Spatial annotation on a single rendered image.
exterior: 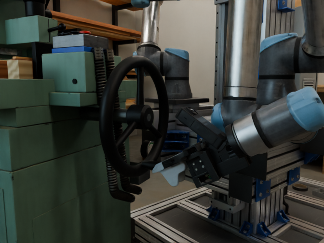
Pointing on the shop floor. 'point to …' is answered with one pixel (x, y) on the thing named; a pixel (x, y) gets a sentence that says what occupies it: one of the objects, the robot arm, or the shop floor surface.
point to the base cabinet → (63, 202)
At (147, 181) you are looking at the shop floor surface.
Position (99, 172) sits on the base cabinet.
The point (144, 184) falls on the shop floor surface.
